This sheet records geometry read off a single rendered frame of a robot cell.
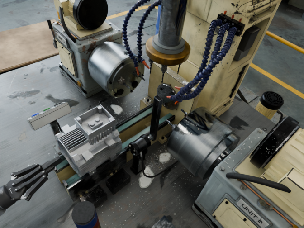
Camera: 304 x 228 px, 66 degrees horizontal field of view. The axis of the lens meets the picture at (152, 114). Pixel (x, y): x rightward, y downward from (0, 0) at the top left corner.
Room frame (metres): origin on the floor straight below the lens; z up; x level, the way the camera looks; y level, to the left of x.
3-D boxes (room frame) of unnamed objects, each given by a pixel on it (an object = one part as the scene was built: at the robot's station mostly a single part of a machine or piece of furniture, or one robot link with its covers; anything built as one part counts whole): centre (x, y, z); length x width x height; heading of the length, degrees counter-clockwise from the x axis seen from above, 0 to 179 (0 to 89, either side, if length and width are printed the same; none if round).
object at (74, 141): (0.53, 0.24, 1.02); 0.20 x 0.19 x 0.19; 137
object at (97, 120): (0.56, 0.21, 1.11); 0.12 x 0.11 x 0.07; 137
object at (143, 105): (0.92, 0.03, 0.86); 0.07 x 0.06 x 0.12; 47
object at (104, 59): (1.03, 0.26, 1.04); 0.37 x 0.25 x 0.25; 47
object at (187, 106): (0.91, -0.11, 0.97); 0.30 x 0.11 x 0.34; 47
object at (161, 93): (0.86, -0.07, 1.02); 0.15 x 0.02 x 0.15; 47
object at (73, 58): (1.20, 0.43, 0.99); 0.35 x 0.31 x 0.37; 47
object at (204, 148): (0.57, -0.25, 1.04); 0.41 x 0.25 x 0.25; 47
